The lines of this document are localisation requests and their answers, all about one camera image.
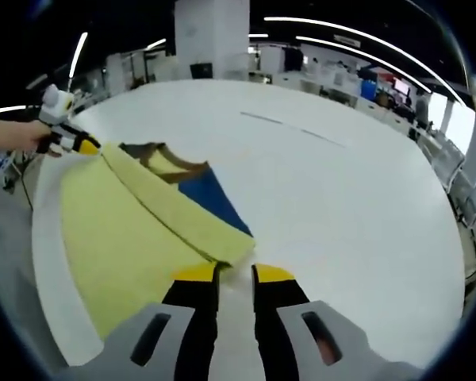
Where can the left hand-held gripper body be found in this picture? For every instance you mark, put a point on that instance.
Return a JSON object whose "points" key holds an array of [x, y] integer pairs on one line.
{"points": [[55, 109]]}

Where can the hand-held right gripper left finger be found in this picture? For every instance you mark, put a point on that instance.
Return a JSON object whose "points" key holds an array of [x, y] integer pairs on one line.
{"points": [[190, 325]]}

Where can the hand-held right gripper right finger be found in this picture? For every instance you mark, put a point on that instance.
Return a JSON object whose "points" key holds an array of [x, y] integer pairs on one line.
{"points": [[277, 325]]}

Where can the yellow blue black garment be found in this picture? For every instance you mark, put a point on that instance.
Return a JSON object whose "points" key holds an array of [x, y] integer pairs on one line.
{"points": [[115, 222]]}

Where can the person's left hand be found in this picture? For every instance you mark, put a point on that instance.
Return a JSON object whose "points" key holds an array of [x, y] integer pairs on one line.
{"points": [[35, 137]]}

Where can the white square pillar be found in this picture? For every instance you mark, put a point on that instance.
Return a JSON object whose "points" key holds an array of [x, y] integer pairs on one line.
{"points": [[212, 31]]}

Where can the white office chair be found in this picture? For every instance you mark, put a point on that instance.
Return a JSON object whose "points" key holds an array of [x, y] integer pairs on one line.
{"points": [[448, 166]]}

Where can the long white counter cabinet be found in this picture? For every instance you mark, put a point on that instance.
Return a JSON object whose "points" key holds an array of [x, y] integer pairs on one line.
{"points": [[341, 89]]}

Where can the blue barrel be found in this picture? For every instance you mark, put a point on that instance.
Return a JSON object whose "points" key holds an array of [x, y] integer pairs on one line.
{"points": [[369, 89]]}

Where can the monitor with pink screen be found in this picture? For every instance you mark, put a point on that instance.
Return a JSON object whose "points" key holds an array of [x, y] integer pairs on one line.
{"points": [[401, 85]]}

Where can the ceiling air vent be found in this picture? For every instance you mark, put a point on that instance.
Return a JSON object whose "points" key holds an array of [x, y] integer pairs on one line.
{"points": [[346, 39]]}

